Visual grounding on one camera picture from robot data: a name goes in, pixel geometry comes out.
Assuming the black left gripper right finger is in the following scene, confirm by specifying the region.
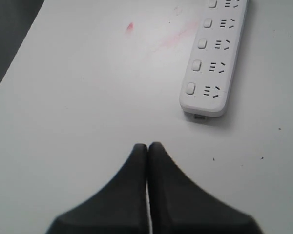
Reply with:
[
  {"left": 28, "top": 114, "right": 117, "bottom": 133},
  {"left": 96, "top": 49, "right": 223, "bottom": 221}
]
[{"left": 148, "top": 142, "right": 262, "bottom": 234}]

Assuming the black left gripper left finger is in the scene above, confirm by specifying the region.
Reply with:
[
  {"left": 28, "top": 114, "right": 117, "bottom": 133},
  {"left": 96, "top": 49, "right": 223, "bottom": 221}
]
[{"left": 47, "top": 143, "right": 148, "bottom": 234}]

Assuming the white five-socket power strip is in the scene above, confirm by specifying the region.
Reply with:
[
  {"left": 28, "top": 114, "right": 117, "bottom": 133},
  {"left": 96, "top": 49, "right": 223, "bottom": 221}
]
[{"left": 179, "top": 0, "right": 248, "bottom": 117}]

